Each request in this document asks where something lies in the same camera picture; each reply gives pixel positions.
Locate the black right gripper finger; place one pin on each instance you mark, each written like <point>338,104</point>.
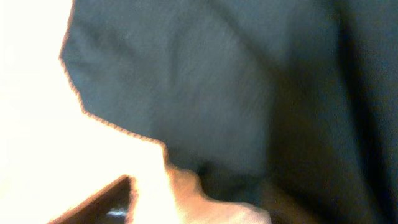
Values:
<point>110,205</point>

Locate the black t-shirt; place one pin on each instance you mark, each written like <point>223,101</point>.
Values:
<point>299,93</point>

